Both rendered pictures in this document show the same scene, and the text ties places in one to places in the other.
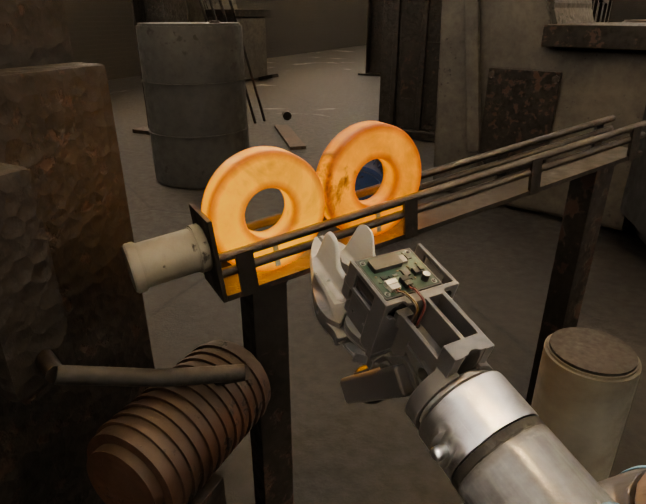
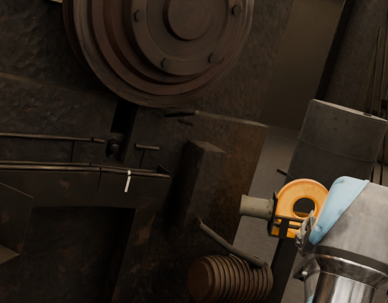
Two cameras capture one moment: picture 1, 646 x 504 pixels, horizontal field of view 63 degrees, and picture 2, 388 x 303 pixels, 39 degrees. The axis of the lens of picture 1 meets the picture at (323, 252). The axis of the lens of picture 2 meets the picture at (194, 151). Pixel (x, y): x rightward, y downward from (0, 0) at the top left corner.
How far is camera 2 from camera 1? 90 cm
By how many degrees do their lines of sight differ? 31
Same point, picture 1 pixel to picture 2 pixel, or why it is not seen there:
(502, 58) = not seen: outside the picture
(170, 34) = (330, 113)
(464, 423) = (314, 265)
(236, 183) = (295, 189)
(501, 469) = (315, 276)
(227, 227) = (284, 205)
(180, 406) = (232, 264)
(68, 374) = (203, 226)
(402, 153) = not seen: hidden behind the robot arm
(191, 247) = (266, 206)
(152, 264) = (248, 205)
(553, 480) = not seen: hidden behind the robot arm
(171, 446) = (223, 273)
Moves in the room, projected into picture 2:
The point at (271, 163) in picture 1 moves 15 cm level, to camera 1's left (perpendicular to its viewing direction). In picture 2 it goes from (313, 187) to (264, 169)
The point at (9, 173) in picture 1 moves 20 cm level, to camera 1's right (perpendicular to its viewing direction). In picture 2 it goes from (220, 152) to (287, 178)
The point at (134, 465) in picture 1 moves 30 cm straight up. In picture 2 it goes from (208, 270) to (241, 160)
